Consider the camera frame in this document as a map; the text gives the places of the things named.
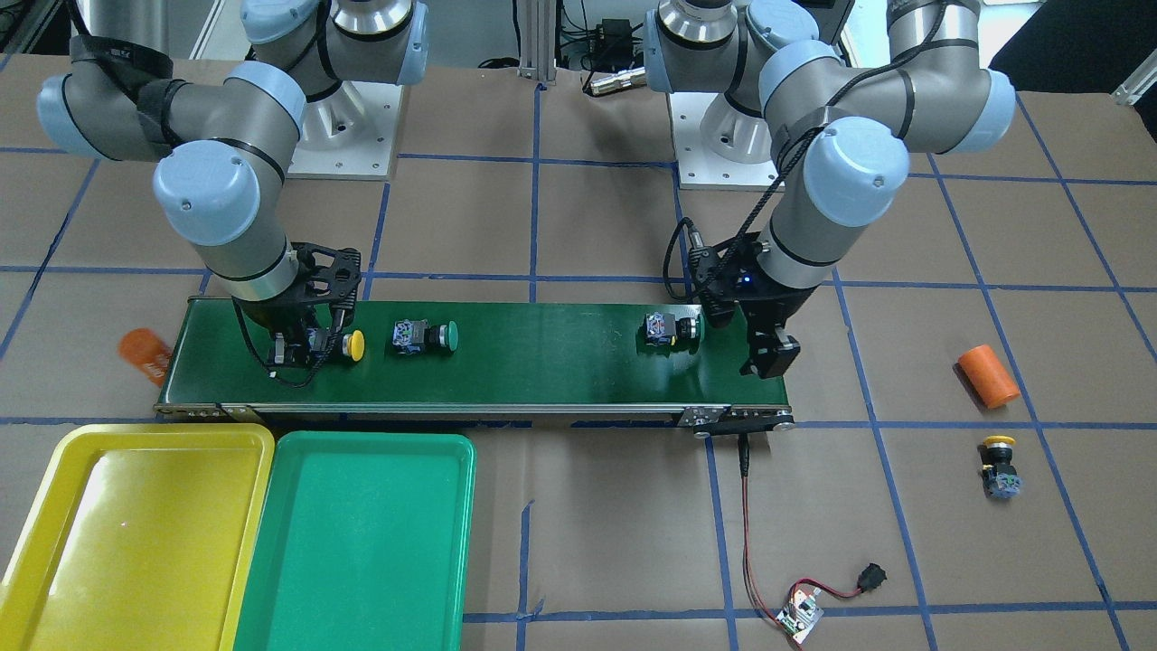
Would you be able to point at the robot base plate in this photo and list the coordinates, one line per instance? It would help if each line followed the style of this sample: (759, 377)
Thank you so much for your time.
(350, 135)
(719, 148)

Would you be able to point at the green conveyor belt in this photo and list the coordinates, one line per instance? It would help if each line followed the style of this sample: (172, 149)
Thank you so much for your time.
(587, 362)

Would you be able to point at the small controller circuit board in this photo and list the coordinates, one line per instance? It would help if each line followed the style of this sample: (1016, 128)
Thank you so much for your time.
(800, 614)

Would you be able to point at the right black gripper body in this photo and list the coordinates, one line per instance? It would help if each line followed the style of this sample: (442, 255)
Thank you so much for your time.
(272, 316)

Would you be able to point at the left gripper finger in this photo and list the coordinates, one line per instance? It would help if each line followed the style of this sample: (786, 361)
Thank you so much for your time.
(771, 352)

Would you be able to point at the yellow push button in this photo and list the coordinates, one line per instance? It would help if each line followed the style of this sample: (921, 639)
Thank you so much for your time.
(999, 477)
(323, 346)

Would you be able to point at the green tray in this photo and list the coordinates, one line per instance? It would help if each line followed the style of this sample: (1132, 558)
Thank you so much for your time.
(362, 545)

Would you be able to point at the yellow tray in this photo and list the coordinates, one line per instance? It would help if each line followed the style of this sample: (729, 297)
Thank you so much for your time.
(139, 538)

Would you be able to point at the aluminium frame post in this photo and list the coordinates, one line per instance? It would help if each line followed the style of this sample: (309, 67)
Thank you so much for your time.
(537, 34)

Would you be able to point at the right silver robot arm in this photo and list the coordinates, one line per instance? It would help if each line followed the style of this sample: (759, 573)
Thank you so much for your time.
(222, 153)

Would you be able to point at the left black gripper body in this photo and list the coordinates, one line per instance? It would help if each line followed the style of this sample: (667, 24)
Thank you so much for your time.
(769, 303)

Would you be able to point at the plain orange cylinder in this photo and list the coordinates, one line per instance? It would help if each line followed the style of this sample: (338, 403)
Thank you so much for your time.
(990, 379)

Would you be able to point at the orange cylinder labelled 4680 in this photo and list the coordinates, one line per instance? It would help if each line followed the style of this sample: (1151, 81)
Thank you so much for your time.
(147, 352)

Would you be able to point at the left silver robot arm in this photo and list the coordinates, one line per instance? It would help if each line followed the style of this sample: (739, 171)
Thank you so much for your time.
(841, 138)

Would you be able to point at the green push button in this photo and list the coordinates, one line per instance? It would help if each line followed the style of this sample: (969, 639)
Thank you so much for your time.
(660, 329)
(411, 337)

